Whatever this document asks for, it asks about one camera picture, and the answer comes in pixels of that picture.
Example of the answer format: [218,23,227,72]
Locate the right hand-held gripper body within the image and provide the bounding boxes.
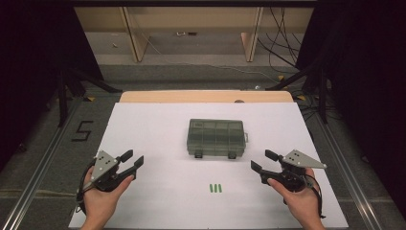
[259,149,328,194]

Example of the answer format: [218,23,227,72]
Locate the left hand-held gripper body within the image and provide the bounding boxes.
[83,149,128,193]

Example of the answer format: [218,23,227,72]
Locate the translucent grey compartment box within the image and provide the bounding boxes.
[186,118,249,160]

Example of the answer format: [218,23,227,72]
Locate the person's left hand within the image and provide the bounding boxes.
[79,166,136,230]

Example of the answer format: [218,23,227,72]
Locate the person's right hand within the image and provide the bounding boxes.
[267,167,327,230]

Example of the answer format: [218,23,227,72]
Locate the white board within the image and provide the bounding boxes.
[68,102,349,229]

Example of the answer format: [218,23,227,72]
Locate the black metal stand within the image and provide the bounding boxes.
[265,60,330,125]
[56,66,123,128]

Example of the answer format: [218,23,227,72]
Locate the black curtain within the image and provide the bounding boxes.
[0,0,105,171]
[295,0,406,214]

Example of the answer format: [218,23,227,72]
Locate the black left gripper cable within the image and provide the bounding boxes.
[75,158,98,216]

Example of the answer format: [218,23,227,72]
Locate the metal floor rail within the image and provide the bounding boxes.
[314,111,384,230]
[1,98,84,230]

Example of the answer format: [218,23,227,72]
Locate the black floor cables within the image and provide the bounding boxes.
[258,7,305,75]

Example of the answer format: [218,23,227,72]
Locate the light wooden desk frame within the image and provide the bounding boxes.
[74,6,315,63]

